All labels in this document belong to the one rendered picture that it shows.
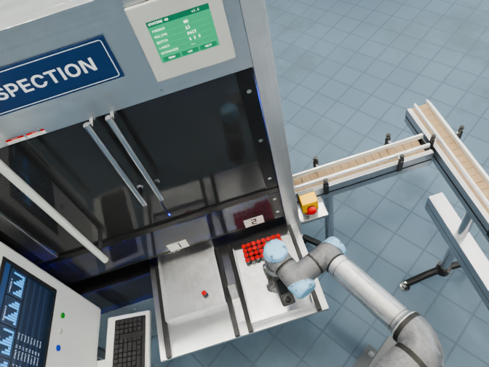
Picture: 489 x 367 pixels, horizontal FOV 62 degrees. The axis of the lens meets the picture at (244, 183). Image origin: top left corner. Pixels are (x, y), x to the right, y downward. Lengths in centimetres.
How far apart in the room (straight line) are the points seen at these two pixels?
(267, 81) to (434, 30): 320
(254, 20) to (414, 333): 87
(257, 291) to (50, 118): 105
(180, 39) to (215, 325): 115
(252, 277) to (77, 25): 120
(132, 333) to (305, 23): 341
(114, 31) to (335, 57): 312
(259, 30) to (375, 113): 247
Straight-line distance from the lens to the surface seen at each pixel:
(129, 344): 194
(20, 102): 118
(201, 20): 104
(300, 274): 129
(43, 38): 107
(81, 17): 104
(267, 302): 175
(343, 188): 198
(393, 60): 396
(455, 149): 211
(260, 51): 114
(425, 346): 115
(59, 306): 178
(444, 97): 367
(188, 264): 190
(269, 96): 125
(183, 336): 180
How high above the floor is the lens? 253
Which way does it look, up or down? 54 degrees down
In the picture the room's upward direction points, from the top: 18 degrees counter-clockwise
